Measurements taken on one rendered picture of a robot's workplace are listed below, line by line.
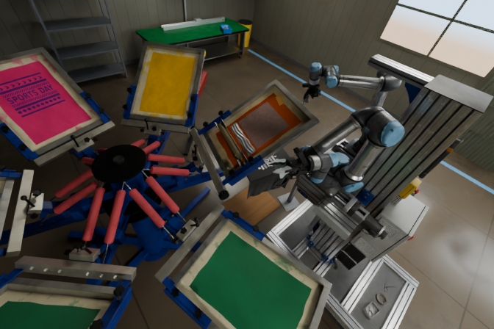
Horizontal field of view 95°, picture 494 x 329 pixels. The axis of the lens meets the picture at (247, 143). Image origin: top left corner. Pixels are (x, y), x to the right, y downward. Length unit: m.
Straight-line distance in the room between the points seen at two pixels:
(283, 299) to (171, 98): 1.79
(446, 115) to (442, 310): 2.34
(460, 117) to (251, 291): 1.39
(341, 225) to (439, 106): 0.86
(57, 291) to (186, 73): 1.79
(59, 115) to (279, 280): 2.03
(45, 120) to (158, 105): 0.83
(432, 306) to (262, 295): 2.11
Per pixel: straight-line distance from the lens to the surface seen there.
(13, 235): 1.79
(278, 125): 1.77
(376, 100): 1.94
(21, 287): 1.64
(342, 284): 2.62
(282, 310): 1.60
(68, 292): 1.53
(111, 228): 1.59
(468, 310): 3.56
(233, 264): 1.61
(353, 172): 1.45
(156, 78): 2.38
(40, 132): 2.28
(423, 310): 3.24
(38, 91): 2.44
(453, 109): 1.40
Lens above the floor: 2.49
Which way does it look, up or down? 44 degrees down
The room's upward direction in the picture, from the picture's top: 9 degrees clockwise
